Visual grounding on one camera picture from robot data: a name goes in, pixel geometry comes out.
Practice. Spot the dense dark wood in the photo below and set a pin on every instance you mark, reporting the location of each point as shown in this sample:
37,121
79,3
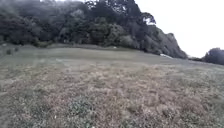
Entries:
83,26

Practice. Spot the dark bush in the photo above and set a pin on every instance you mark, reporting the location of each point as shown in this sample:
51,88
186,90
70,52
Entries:
215,56

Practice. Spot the dry patchy grass field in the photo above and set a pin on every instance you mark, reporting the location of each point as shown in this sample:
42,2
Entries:
110,83

